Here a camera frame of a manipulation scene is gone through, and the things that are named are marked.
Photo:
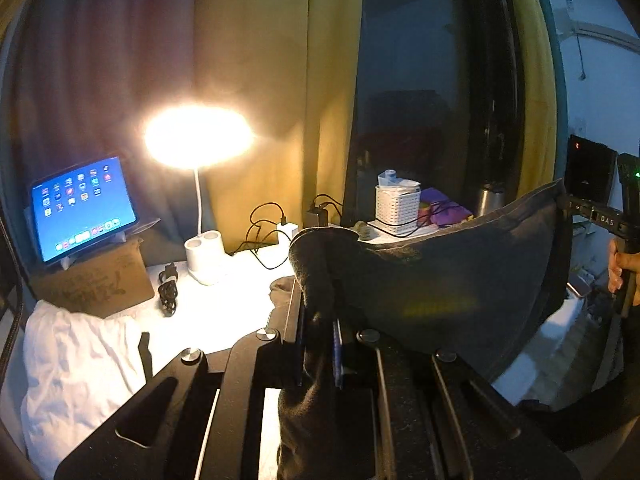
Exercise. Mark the white desk lamp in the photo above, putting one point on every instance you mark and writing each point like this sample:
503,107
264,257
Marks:
207,260

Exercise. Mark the white plastic basket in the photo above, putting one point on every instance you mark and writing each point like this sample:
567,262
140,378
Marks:
397,210

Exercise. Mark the white charger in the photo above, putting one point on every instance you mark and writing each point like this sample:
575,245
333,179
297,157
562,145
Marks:
287,231

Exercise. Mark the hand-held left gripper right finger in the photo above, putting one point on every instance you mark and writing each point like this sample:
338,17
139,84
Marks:
337,355

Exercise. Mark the tablet with lit screen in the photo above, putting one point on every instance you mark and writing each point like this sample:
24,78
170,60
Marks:
82,210

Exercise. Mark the white and blue basket contents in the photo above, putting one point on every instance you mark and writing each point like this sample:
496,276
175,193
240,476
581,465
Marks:
395,180

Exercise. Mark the steel thermos bottle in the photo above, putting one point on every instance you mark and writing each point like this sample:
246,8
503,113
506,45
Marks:
487,202

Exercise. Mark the person's right hand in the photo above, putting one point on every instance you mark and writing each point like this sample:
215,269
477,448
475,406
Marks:
627,266

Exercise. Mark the black electronic device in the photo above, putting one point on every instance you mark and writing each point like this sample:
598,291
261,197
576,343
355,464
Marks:
590,170

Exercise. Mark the dark brown garment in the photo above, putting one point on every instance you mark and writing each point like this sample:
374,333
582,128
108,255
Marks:
450,280

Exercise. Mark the black charger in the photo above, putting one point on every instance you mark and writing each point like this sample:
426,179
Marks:
316,217

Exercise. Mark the dark window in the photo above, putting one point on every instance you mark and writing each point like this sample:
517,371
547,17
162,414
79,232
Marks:
435,85

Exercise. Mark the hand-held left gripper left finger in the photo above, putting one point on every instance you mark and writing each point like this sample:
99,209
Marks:
300,340

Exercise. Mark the brown cardboard box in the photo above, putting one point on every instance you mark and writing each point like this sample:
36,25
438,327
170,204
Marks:
100,280

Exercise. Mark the small green stone figurine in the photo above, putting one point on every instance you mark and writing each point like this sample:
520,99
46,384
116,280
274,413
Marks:
361,231

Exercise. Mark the olive green curtain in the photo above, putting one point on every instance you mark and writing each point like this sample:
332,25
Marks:
537,85
280,85

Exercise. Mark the dark grey curtain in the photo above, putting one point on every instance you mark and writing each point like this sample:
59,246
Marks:
100,60

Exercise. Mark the white crumpled cloth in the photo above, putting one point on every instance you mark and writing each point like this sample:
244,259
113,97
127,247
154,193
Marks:
80,375

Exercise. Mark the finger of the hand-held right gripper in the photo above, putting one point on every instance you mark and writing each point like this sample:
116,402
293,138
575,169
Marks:
575,204

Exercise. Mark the purple cloth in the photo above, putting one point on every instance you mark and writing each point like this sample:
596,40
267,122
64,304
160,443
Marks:
440,197

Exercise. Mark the tablet stand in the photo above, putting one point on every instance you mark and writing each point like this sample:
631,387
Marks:
145,225

